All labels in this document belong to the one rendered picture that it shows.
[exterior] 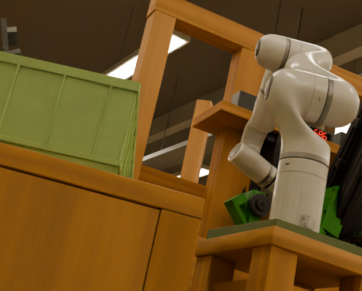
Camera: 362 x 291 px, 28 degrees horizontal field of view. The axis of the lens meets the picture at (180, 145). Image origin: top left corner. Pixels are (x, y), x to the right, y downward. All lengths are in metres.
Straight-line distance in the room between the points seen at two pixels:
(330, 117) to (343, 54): 6.11
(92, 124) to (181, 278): 0.29
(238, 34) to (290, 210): 1.36
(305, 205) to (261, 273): 0.26
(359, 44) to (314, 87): 5.97
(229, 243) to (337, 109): 0.43
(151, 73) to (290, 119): 1.04
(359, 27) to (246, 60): 5.05
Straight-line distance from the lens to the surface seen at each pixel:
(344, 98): 1.80
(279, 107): 1.76
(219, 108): 2.65
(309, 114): 1.79
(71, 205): 1.15
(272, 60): 2.15
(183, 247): 1.17
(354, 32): 7.92
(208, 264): 1.70
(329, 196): 2.50
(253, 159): 2.43
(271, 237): 1.50
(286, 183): 1.71
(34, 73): 1.26
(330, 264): 1.59
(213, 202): 2.67
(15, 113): 1.23
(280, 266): 1.51
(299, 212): 1.68
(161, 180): 2.70
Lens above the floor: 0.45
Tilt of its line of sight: 20 degrees up
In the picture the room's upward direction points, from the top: 12 degrees clockwise
